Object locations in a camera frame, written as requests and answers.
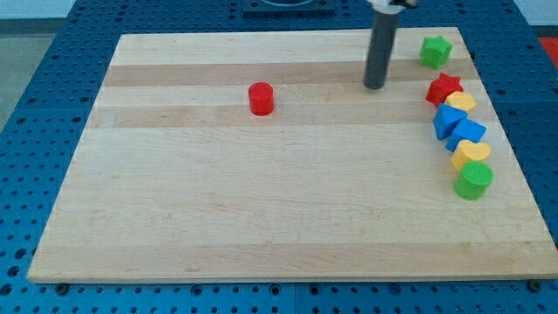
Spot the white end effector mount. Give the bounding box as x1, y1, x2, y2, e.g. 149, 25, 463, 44
367, 0, 419, 15

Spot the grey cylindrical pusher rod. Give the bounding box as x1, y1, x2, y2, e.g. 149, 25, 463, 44
363, 11, 399, 90

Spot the green star block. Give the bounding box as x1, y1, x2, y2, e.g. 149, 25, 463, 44
419, 36, 453, 69

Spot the red star block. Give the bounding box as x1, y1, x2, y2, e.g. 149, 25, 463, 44
425, 72, 463, 108

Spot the blue triangle block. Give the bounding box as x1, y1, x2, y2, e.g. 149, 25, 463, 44
432, 103, 468, 140

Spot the yellow hexagon block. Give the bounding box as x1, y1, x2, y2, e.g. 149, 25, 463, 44
445, 91, 477, 113

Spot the blue cube block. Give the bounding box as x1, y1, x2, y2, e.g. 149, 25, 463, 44
446, 119, 487, 152

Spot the red cylinder block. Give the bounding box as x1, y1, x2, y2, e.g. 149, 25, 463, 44
248, 82, 275, 116

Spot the yellow heart block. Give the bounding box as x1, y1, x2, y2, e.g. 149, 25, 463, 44
451, 140, 492, 172

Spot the green cylinder block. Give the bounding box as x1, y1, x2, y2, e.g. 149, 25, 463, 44
453, 160, 494, 201

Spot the wooden board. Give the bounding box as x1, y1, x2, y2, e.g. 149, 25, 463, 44
27, 27, 557, 283

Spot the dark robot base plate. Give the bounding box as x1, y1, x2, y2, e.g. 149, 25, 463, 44
242, 0, 336, 17

